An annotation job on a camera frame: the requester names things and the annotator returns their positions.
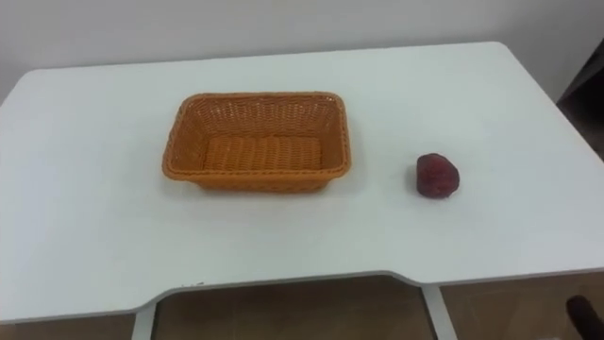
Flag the orange woven basket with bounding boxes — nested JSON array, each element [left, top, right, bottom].
[[161, 91, 353, 194]]

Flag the red strawberry soft toy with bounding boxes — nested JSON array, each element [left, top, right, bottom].
[[415, 152, 461, 200]]

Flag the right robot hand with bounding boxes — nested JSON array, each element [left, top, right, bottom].
[[565, 295, 604, 340]]

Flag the white desk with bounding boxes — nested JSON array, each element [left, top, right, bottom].
[[0, 41, 604, 340]]

